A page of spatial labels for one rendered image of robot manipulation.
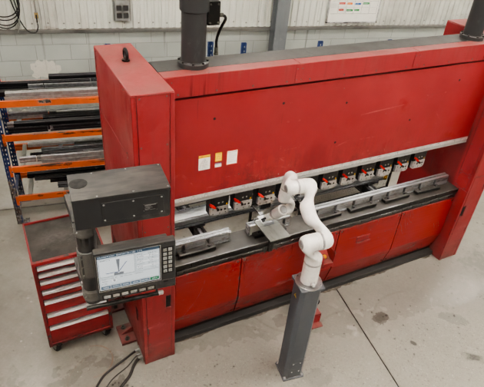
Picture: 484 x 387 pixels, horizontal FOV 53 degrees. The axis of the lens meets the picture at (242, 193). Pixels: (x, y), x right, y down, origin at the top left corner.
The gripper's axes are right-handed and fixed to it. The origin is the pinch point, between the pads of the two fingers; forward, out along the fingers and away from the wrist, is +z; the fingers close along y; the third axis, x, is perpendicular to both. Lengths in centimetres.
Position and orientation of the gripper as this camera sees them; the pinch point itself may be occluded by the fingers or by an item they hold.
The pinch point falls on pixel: (266, 219)
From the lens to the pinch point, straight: 389.8
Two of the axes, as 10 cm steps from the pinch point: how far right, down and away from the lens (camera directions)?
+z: -3.5, 2.8, 8.9
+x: 2.9, 9.4, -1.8
